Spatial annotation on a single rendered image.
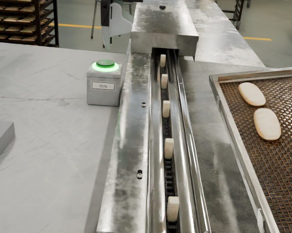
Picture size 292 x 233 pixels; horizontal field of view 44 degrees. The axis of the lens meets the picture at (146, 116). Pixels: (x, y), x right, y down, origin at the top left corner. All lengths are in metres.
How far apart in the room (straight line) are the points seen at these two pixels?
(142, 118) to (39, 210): 0.24
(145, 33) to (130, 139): 0.45
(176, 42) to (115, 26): 0.30
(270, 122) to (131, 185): 0.24
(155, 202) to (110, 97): 0.34
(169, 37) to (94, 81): 0.30
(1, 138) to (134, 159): 0.23
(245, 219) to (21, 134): 0.41
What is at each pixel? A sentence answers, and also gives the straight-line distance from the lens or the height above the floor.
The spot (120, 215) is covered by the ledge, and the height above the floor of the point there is 0.86.
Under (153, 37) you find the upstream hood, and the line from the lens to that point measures 0.98.
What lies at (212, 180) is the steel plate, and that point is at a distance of 0.59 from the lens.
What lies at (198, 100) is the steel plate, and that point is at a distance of 0.84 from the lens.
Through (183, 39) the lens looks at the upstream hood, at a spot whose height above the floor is 0.91.
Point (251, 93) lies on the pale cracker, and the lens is 0.69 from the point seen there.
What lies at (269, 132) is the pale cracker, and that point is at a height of 0.91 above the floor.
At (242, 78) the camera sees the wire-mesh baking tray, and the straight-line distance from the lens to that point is 0.78.
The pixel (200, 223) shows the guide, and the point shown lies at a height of 0.86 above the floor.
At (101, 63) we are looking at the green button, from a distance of 0.77.
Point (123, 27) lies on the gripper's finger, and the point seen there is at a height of 0.99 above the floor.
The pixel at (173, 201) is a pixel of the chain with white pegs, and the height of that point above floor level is 0.87.
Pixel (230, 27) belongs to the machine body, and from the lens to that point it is 1.58.
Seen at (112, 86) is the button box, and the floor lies 0.87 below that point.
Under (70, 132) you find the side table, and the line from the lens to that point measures 0.69.
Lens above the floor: 1.17
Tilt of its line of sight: 28 degrees down
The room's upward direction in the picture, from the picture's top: 4 degrees clockwise
